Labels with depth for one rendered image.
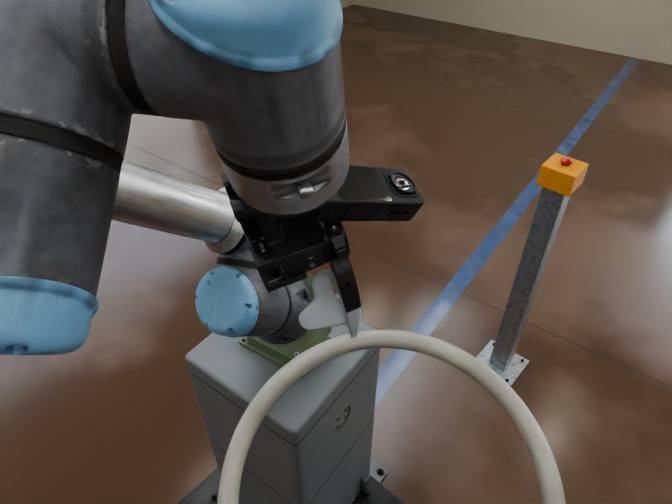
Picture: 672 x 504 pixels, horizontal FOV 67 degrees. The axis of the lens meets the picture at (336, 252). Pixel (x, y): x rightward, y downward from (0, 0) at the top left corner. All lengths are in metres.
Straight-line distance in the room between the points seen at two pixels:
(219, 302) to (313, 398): 0.38
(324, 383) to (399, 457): 0.93
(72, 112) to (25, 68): 0.03
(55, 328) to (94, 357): 2.45
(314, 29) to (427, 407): 2.18
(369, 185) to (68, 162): 0.23
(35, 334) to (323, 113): 0.19
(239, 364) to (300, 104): 1.18
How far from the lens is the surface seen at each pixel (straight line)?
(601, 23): 6.87
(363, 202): 0.41
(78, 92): 0.31
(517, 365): 2.60
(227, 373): 1.41
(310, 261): 0.45
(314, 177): 0.34
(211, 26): 0.25
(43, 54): 0.31
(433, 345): 0.83
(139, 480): 2.31
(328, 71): 0.28
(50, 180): 0.30
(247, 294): 1.08
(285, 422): 1.30
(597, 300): 3.09
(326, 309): 0.48
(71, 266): 0.30
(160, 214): 0.99
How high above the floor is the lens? 1.96
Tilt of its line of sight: 40 degrees down
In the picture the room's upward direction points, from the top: straight up
